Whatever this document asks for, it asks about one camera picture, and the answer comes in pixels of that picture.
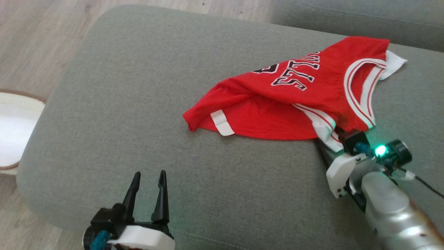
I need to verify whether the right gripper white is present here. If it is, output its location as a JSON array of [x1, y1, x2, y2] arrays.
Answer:
[[317, 140, 377, 212]]

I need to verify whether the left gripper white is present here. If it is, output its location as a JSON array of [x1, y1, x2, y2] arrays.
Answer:
[[108, 170, 175, 250]]

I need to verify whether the red Bulls basketball jersey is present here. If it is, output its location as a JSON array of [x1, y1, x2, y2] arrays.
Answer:
[[183, 36, 408, 153]]

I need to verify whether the large grey sofa seat cushion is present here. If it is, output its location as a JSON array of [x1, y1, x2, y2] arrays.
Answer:
[[17, 4, 444, 250]]

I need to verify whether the white laundry basket brown rim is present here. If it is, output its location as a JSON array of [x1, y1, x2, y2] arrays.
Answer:
[[0, 89, 47, 171]]

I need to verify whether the left camera cable teal plug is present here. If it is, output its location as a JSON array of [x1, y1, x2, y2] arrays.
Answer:
[[89, 229, 111, 250]]

